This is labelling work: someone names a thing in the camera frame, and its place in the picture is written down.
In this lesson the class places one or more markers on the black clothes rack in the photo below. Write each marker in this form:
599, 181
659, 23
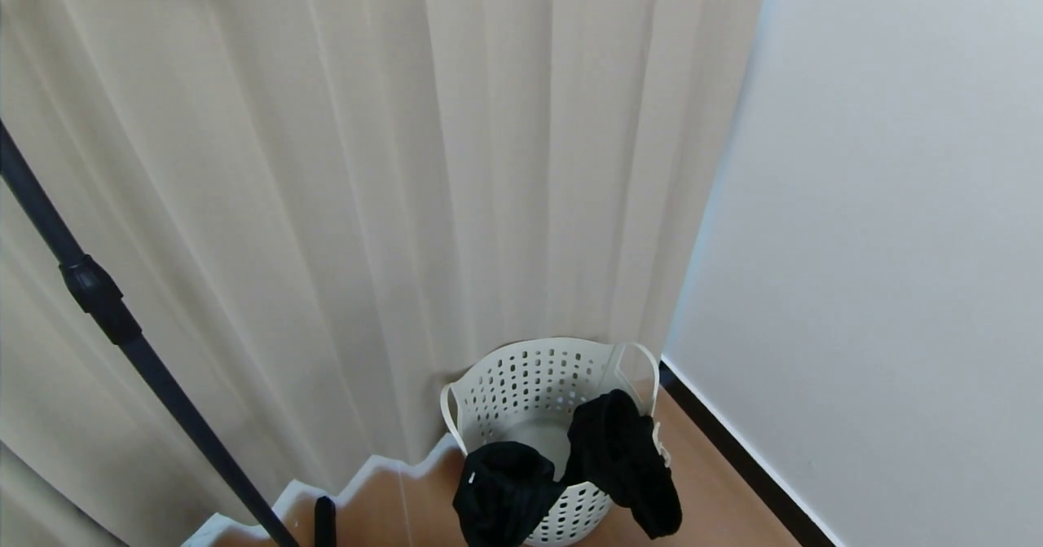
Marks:
91, 288

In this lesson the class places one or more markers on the beige curtain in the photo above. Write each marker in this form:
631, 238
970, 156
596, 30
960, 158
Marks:
326, 164

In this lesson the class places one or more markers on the white laundry basket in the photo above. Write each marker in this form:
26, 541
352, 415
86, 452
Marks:
530, 384

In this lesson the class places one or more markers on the black garment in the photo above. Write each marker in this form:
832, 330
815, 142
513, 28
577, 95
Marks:
627, 457
501, 498

